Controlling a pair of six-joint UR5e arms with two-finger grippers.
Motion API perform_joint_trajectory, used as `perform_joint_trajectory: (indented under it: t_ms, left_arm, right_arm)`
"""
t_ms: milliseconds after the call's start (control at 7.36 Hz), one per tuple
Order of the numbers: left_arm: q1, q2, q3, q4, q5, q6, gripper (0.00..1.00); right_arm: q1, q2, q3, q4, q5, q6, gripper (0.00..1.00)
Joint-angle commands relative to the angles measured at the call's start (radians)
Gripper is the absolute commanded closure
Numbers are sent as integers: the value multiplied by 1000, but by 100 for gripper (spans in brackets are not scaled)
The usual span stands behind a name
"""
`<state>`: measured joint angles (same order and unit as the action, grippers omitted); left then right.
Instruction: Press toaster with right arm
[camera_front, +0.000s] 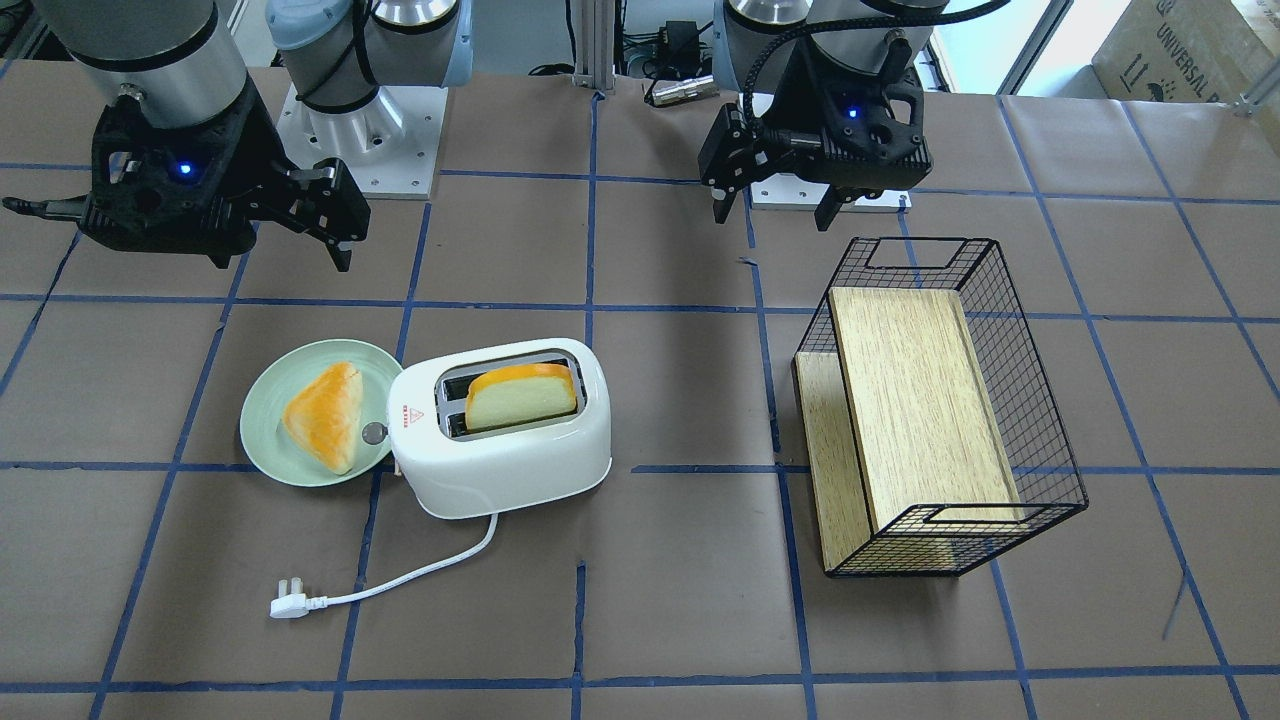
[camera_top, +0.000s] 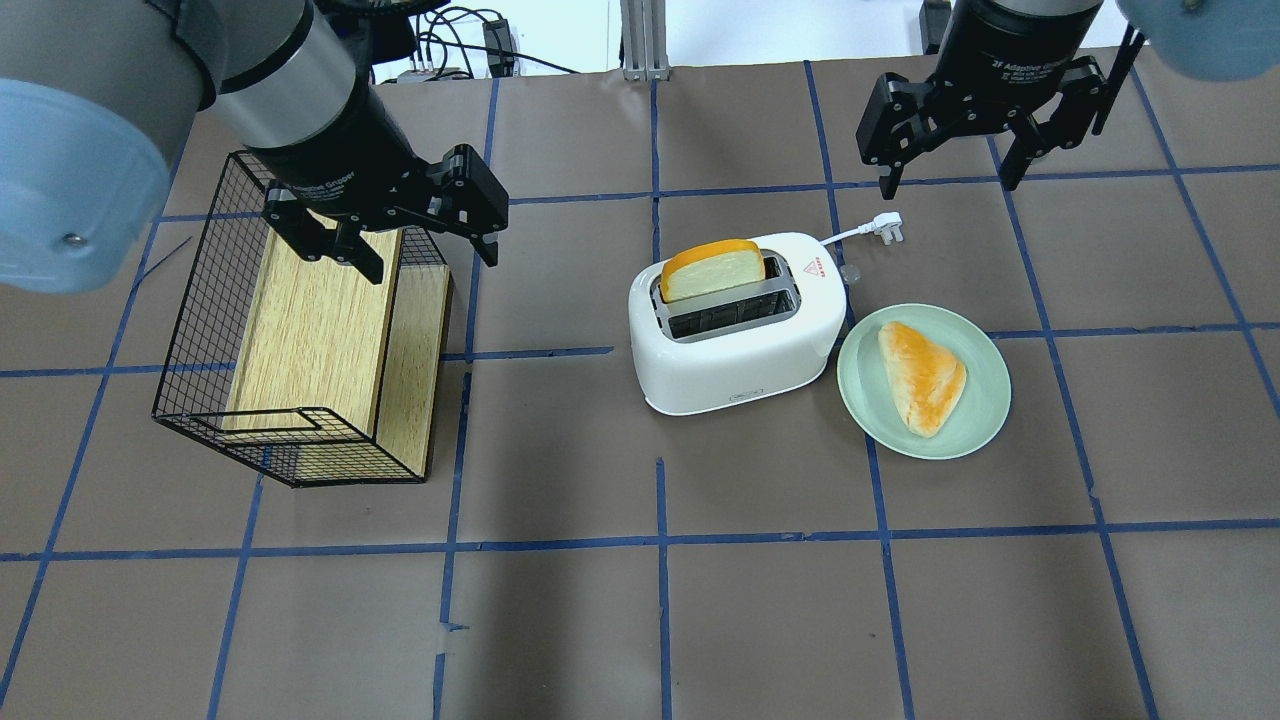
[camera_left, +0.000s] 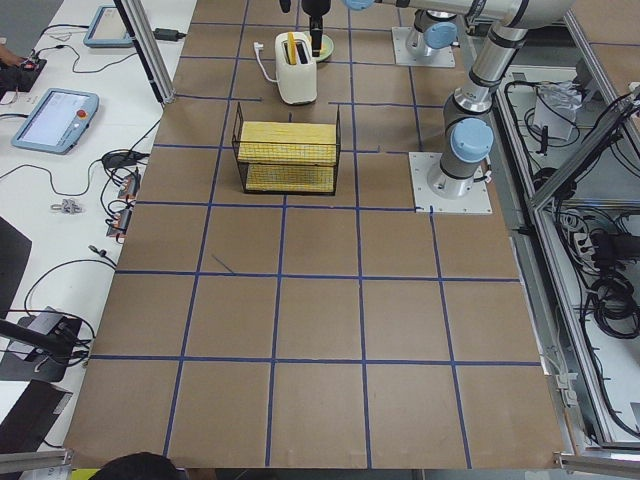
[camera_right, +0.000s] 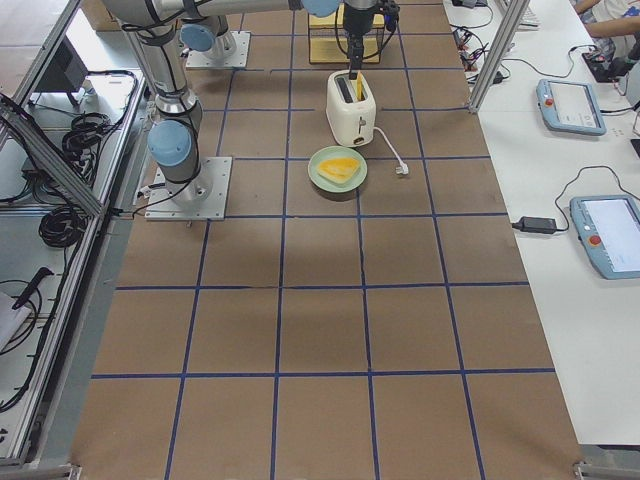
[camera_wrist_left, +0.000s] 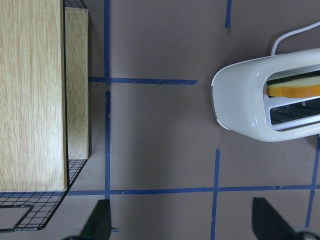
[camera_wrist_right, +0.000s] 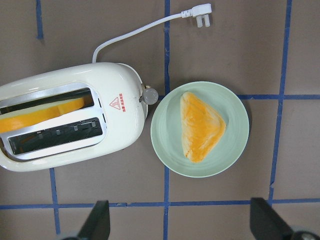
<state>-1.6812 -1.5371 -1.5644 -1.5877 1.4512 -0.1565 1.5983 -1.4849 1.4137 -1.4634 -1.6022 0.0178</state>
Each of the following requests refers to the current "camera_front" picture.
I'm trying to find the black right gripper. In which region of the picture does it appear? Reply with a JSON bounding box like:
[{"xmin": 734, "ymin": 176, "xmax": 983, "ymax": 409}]
[{"xmin": 3, "ymin": 82, "xmax": 371, "ymax": 273}]

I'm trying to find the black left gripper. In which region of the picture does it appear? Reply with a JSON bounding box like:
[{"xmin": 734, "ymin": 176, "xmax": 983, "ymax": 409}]
[{"xmin": 698, "ymin": 40, "xmax": 933, "ymax": 232}]

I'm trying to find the white two-slot toaster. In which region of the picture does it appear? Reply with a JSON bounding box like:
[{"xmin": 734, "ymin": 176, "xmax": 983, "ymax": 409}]
[{"xmin": 387, "ymin": 338, "xmax": 612, "ymax": 520}]

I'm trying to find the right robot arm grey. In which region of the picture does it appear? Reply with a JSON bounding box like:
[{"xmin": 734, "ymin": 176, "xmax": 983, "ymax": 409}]
[{"xmin": 3, "ymin": 1, "xmax": 474, "ymax": 272}]

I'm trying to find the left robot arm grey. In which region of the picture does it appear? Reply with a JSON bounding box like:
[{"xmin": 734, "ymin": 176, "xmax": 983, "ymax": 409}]
[{"xmin": 698, "ymin": 1, "xmax": 1002, "ymax": 231}]

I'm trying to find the bread slice in toaster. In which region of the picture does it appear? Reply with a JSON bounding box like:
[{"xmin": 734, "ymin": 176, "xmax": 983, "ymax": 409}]
[{"xmin": 463, "ymin": 363, "xmax": 579, "ymax": 433}]

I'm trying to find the silver cylindrical connector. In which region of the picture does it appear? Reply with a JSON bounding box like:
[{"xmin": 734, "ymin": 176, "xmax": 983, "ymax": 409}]
[{"xmin": 646, "ymin": 76, "xmax": 721, "ymax": 108}]

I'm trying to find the triangular bread on plate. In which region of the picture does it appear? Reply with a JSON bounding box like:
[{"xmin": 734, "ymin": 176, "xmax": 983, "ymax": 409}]
[{"xmin": 282, "ymin": 361, "xmax": 364, "ymax": 475}]

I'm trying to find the black power adapter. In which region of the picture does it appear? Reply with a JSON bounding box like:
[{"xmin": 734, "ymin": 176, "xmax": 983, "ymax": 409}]
[{"xmin": 657, "ymin": 20, "xmax": 701, "ymax": 68}]

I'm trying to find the light green plate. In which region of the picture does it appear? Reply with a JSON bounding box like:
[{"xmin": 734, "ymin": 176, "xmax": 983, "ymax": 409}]
[{"xmin": 239, "ymin": 340, "xmax": 402, "ymax": 488}]

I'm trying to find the wooden board in basket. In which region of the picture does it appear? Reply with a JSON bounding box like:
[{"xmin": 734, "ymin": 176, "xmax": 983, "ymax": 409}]
[{"xmin": 794, "ymin": 287, "xmax": 1028, "ymax": 577}]

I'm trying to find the cardboard box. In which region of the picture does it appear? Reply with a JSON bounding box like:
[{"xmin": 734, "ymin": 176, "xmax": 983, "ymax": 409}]
[{"xmin": 1092, "ymin": 1, "xmax": 1279, "ymax": 102}]

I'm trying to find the aluminium frame post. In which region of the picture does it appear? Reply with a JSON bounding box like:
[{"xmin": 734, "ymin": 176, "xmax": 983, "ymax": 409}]
[{"xmin": 570, "ymin": 0, "xmax": 621, "ymax": 96}]

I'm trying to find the black wire basket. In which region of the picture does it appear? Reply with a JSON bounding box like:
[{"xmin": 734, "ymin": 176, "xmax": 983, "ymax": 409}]
[{"xmin": 797, "ymin": 237, "xmax": 1089, "ymax": 577}]

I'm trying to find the white power cord with plug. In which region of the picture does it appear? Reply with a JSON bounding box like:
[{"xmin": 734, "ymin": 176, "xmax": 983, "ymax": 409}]
[{"xmin": 268, "ymin": 512, "xmax": 499, "ymax": 621}]

